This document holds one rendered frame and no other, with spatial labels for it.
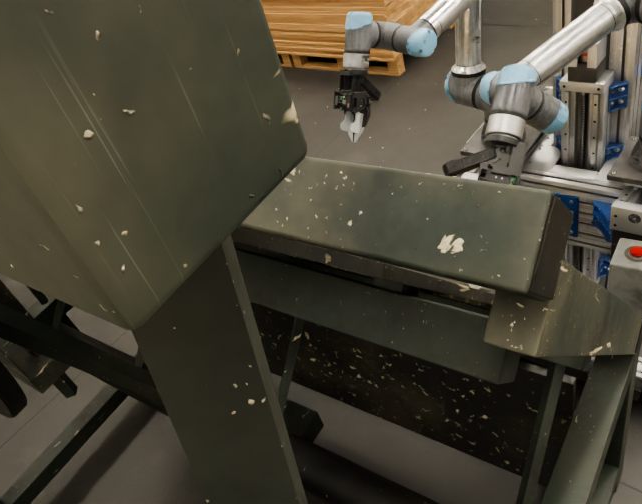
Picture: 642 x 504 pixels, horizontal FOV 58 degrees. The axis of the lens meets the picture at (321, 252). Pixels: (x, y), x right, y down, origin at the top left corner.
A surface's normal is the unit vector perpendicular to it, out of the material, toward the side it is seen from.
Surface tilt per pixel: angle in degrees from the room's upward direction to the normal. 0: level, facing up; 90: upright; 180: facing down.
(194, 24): 90
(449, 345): 40
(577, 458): 0
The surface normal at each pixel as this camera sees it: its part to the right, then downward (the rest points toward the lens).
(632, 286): -0.53, 0.66
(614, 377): -0.25, -0.73
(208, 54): 0.81, 0.20
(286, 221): -0.54, -0.15
